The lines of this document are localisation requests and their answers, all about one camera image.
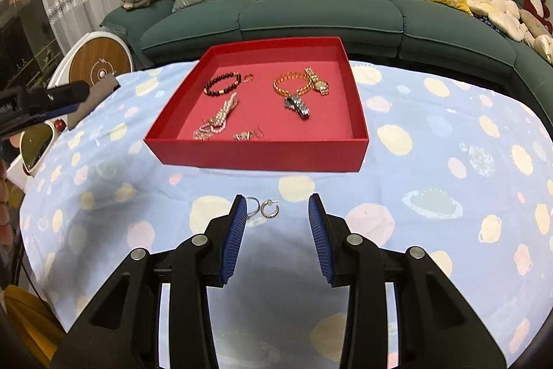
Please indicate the gold wristwatch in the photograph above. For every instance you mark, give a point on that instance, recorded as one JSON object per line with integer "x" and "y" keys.
{"x": 320, "y": 85}

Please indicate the blue planet-print tablecloth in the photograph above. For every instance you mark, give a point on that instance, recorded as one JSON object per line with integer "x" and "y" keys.
{"x": 432, "y": 187}

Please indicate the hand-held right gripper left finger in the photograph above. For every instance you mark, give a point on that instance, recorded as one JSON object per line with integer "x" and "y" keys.
{"x": 231, "y": 248}

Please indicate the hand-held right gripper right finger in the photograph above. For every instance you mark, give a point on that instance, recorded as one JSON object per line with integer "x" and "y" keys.
{"x": 323, "y": 248}

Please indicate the red cardboard box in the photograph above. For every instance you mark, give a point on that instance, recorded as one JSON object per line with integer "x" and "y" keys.
{"x": 259, "y": 155}

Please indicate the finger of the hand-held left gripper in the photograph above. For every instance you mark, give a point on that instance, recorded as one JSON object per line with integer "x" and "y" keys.
{"x": 60, "y": 94}

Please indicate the cream flower-shaped cushion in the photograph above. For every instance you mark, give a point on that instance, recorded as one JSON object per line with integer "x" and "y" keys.
{"x": 494, "y": 6}

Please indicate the silver wristwatch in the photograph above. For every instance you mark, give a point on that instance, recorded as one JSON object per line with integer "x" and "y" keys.
{"x": 299, "y": 105}

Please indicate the brown board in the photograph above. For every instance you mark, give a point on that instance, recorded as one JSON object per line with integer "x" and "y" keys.
{"x": 101, "y": 92}

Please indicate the yellow chair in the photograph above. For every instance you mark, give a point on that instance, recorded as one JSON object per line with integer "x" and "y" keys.
{"x": 26, "y": 321}

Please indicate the white toy with tinted visor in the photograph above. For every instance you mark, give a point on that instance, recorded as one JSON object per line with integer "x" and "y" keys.
{"x": 34, "y": 148}

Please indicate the green sofa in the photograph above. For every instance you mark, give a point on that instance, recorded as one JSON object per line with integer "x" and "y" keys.
{"x": 302, "y": 23}

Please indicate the silver hoop earring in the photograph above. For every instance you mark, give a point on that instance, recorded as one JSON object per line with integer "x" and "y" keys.
{"x": 252, "y": 214}
{"x": 271, "y": 212}

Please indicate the white device with wooden disc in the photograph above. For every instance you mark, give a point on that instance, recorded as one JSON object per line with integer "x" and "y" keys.
{"x": 97, "y": 57}

